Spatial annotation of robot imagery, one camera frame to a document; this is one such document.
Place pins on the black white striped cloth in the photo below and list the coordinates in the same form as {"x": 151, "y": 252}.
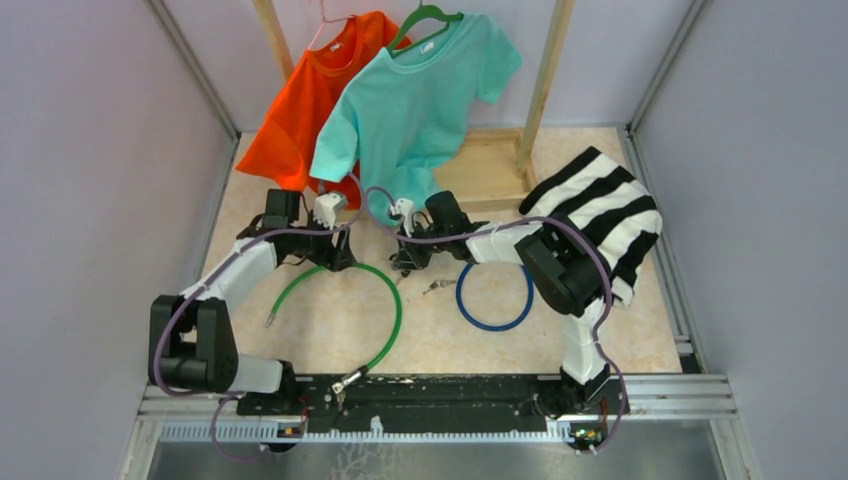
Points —
{"x": 612, "y": 209}

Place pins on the blue cable lock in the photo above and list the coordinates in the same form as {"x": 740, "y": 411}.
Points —
{"x": 494, "y": 297}

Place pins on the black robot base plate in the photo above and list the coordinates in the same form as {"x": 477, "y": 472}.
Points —
{"x": 440, "y": 403}

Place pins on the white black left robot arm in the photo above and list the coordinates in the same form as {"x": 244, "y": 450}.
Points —
{"x": 192, "y": 346}

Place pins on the orange t-shirt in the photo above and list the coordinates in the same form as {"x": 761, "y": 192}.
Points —
{"x": 284, "y": 146}

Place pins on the silver cable lock keys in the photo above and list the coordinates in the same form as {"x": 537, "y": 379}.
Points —
{"x": 439, "y": 284}

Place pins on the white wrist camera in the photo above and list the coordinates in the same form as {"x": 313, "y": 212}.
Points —
{"x": 401, "y": 210}
{"x": 326, "y": 208}

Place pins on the white slotted cable duct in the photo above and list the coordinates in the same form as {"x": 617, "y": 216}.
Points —
{"x": 269, "y": 430}

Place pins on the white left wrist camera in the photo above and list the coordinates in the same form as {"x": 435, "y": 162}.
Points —
{"x": 326, "y": 208}

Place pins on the green cable lock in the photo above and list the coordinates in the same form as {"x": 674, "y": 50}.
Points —
{"x": 357, "y": 310}

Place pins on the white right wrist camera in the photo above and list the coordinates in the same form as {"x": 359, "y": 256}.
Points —
{"x": 401, "y": 210}

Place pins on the teal t-shirt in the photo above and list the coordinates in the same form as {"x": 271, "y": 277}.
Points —
{"x": 403, "y": 115}

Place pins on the wooden clothes rack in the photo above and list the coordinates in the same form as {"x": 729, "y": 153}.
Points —
{"x": 492, "y": 169}

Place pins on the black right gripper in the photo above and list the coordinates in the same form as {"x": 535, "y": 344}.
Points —
{"x": 409, "y": 258}

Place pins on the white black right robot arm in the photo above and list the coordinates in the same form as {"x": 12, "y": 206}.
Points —
{"x": 560, "y": 263}

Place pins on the pink clothes hanger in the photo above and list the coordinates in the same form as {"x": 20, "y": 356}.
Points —
{"x": 331, "y": 23}

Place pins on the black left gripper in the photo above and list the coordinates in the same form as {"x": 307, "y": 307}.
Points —
{"x": 335, "y": 258}

